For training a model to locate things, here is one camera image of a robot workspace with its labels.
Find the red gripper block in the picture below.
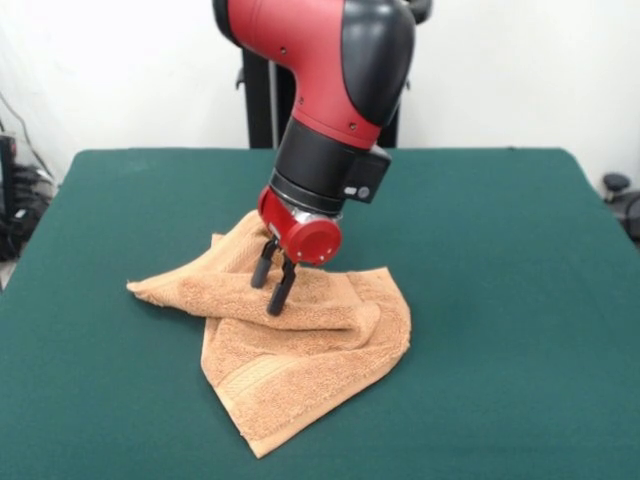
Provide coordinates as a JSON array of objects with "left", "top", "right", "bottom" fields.
[{"left": 249, "top": 187, "right": 345, "bottom": 316}]

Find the grey office chair base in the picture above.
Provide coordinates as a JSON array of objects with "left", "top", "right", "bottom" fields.
[{"left": 602, "top": 172, "right": 640, "bottom": 246}]

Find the black electronics box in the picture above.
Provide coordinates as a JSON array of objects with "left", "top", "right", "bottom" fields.
[{"left": 0, "top": 132, "right": 56, "bottom": 264}]

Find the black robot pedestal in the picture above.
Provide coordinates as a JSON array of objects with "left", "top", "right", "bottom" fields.
[{"left": 234, "top": 0, "right": 435, "bottom": 150}]

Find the thin grey cable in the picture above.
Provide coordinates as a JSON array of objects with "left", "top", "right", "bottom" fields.
[{"left": 0, "top": 92, "right": 54, "bottom": 176}]

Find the dark green table cloth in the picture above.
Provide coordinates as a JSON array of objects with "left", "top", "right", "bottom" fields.
[{"left": 0, "top": 146, "right": 640, "bottom": 480}]

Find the tan terry towel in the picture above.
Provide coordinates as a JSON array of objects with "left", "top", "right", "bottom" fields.
[{"left": 125, "top": 209, "right": 414, "bottom": 460}]

